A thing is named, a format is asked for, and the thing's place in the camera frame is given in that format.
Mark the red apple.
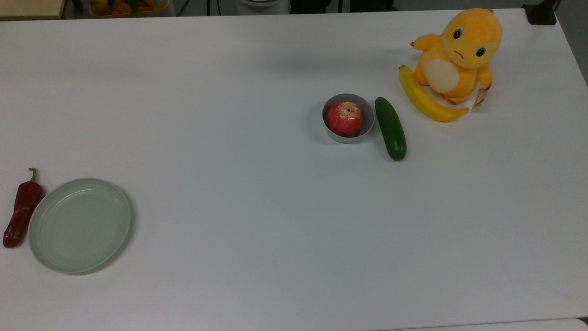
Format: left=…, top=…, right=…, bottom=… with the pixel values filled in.
left=326, top=101, right=363, bottom=137

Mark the grey round bowl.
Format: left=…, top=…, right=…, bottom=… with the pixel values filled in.
left=322, top=93, right=375, bottom=144

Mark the green cucumber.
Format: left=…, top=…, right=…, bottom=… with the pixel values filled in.
left=374, top=96, right=407, bottom=162

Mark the yellow banana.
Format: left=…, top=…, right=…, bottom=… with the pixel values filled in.
left=398, top=65, right=469, bottom=123

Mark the orange plush dragon toy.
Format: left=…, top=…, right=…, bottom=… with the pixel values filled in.
left=410, top=8, right=503, bottom=111

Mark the pale green round plate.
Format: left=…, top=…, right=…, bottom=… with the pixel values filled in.
left=28, top=177, right=132, bottom=275

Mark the clear box of toy fruit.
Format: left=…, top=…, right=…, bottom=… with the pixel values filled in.
left=89, top=0, right=176, bottom=18

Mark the dark red chili pepper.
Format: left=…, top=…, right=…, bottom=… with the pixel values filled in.
left=2, top=167, right=44, bottom=249

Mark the wooden side desk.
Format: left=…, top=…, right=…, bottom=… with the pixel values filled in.
left=0, top=0, right=68, bottom=21

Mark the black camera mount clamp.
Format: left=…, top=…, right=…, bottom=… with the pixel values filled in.
left=523, top=0, right=560, bottom=26

